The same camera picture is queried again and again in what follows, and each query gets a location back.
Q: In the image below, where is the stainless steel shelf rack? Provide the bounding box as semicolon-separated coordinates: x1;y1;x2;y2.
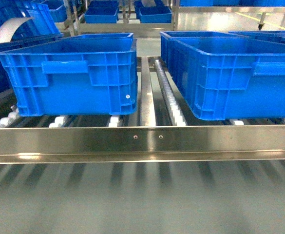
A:
0;0;285;164

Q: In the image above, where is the steel divider bar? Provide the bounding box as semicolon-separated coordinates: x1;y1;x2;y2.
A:
140;57;156;127

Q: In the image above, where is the left blue plastic bin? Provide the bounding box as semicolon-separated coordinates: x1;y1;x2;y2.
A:
0;37;138;117

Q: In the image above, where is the blue plastic bin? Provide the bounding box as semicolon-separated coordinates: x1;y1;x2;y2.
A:
0;37;138;117
171;37;285;120

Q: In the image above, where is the right blue plastic bin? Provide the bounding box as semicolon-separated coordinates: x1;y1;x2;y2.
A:
171;37;285;120

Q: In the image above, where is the blue bin behind right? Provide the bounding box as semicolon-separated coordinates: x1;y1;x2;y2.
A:
159;31;249;71

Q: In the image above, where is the steel roller rail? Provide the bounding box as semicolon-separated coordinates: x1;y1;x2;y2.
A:
154;59;188;127

